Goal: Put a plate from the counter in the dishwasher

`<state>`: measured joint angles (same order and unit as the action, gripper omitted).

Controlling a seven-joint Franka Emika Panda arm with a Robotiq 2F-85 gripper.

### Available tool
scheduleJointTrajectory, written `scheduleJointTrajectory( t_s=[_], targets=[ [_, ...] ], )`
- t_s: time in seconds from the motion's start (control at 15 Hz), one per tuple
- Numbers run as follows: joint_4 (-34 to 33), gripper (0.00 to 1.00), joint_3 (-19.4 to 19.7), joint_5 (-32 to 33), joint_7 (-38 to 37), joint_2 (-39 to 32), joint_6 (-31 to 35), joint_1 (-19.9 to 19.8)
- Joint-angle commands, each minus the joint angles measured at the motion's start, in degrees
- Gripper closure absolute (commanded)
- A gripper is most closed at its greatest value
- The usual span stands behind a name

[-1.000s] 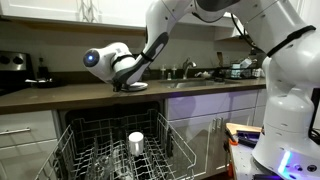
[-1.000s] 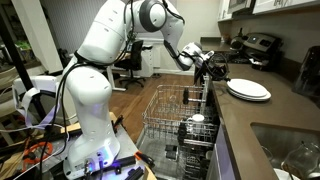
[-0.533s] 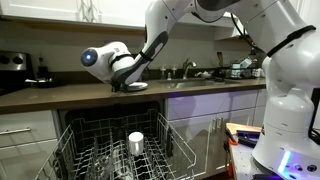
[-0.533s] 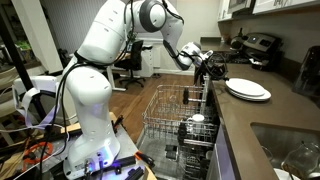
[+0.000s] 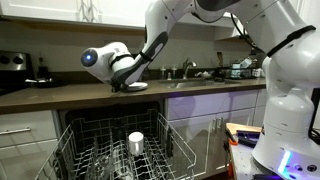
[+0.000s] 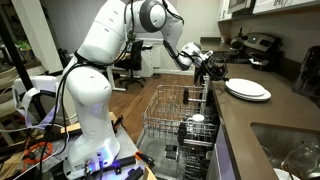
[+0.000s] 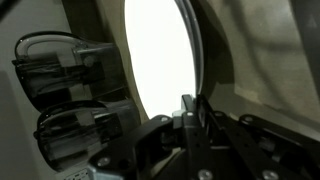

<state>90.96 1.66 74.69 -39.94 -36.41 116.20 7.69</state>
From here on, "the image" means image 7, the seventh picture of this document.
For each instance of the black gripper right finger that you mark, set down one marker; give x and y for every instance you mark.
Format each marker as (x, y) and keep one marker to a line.
(253, 150)

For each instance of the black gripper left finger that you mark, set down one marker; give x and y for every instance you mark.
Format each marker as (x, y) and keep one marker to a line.
(150, 150)

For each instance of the white round dinner plate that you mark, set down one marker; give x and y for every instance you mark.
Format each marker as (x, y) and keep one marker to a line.
(160, 60)

